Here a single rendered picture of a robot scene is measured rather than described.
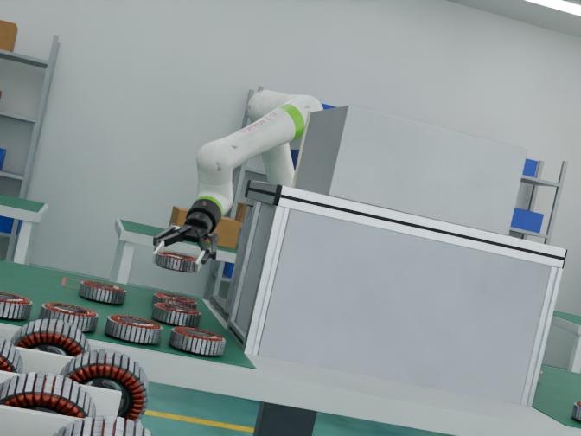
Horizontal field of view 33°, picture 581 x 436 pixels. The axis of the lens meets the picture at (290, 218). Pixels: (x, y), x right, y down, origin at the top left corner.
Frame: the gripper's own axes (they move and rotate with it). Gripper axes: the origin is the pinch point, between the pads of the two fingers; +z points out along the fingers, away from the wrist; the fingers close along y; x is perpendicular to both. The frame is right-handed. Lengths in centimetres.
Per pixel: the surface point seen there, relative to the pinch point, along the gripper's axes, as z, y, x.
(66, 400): 139, -32, 81
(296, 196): 31, -35, 46
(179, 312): 38.5, -13.0, 13.8
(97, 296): 33.4, 9.0, 8.7
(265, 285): 42, -33, 29
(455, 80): -703, -57, -225
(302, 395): 66, -47, 23
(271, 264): 39, -33, 33
